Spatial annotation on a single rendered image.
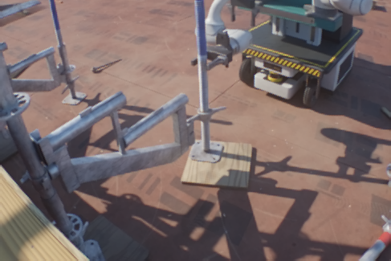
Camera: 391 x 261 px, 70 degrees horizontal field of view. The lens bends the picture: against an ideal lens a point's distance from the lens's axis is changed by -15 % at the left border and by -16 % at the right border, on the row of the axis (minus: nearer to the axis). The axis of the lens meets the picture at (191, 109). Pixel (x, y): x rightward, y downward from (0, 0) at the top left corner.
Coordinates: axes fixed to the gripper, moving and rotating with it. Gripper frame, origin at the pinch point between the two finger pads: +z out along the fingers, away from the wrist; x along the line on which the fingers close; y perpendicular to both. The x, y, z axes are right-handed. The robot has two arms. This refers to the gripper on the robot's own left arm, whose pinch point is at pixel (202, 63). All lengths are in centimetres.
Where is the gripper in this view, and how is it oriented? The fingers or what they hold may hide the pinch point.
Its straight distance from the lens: 136.1
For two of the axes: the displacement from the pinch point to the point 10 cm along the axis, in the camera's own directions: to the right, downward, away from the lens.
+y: 0.6, 8.3, 5.5
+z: -6.1, 4.7, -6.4
